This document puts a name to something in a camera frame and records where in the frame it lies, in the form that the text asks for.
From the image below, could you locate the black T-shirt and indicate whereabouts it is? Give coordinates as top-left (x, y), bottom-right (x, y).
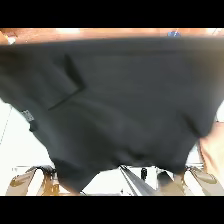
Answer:
top-left (0, 35), bottom-right (224, 194)

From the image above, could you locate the beige garment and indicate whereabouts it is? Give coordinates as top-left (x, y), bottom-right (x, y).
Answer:
top-left (197, 120), bottom-right (224, 183)

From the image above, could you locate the silver frame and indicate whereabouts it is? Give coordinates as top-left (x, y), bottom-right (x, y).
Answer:
top-left (81, 164), bottom-right (159, 197)

